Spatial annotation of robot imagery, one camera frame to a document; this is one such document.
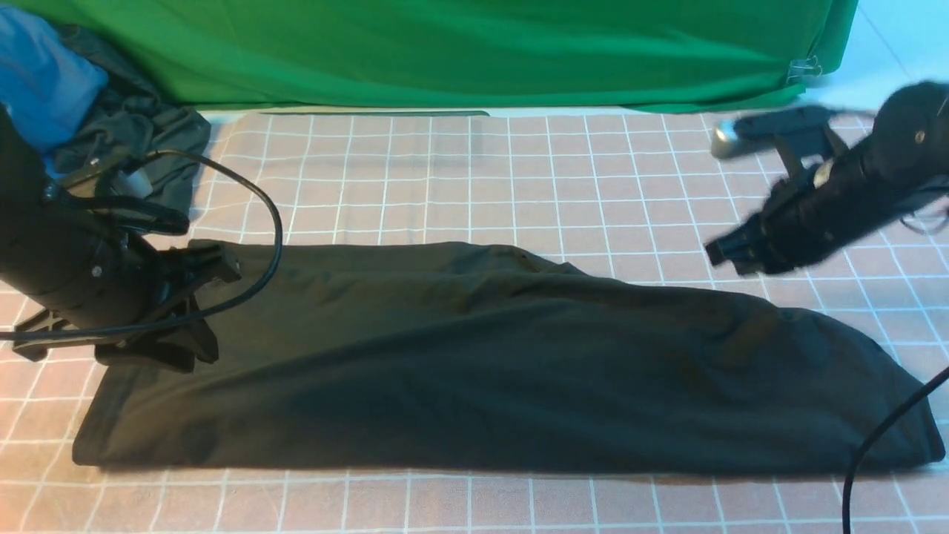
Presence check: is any blue crumpled garment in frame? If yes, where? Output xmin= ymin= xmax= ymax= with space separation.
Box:
xmin=1 ymin=4 xmax=108 ymax=179

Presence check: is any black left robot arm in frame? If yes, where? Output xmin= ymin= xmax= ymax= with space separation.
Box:
xmin=1 ymin=112 xmax=241 ymax=373

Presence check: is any green backdrop cloth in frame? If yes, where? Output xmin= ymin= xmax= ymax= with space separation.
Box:
xmin=15 ymin=1 xmax=858 ymax=113

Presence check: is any dark gray long-sleeve shirt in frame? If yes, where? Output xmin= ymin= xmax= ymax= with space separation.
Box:
xmin=73 ymin=243 xmax=921 ymax=476

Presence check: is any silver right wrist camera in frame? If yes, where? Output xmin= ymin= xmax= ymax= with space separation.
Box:
xmin=710 ymin=105 xmax=850 ymax=176

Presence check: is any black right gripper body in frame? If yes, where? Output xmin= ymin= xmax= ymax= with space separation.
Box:
xmin=704 ymin=182 xmax=853 ymax=277

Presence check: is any dark crumpled garment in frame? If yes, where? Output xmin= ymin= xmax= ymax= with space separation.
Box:
xmin=52 ymin=24 xmax=211 ymax=219

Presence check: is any metal binder clip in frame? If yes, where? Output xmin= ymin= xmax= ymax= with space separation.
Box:
xmin=785 ymin=56 xmax=824 ymax=85

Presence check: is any pink checkered tablecloth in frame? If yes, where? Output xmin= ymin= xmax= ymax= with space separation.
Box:
xmin=1 ymin=112 xmax=947 ymax=533

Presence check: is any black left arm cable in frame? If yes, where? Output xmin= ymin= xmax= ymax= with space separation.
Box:
xmin=0 ymin=148 xmax=285 ymax=343

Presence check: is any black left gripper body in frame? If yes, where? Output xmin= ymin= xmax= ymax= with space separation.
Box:
xmin=13 ymin=244 xmax=242 ymax=373

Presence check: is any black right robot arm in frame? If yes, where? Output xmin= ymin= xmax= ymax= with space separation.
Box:
xmin=704 ymin=81 xmax=948 ymax=277

